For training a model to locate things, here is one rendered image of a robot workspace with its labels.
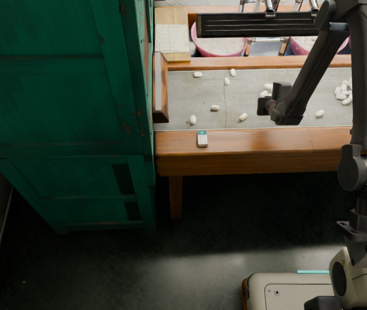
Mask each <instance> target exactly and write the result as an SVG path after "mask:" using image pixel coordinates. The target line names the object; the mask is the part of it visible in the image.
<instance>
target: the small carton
mask: <svg viewBox="0 0 367 310"><path fill-rule="evenodd" d="M197 142H198V147H207V146H208V140H207V131H206V130H198V131H197Z"/></svg>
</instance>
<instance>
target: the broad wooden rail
mask: <svg viewBox="0 0 367 310"><path fill-rule="evenodd" d="M350 129H352V126H350V127H305V128H281V129H236V130H207V140H208V146H207V147H198V142H197V130H190V131H167V132H155V133H154V160H155V167H156V176H157V177H174V176H194V175H233V174H252V173H291V172H330V171H337V167H338V163H339V161H340V160H341V158H342V149H341V147H342V146H343V145H347V144H350V141H351V137H352V135H351V134H350Z"/></svg>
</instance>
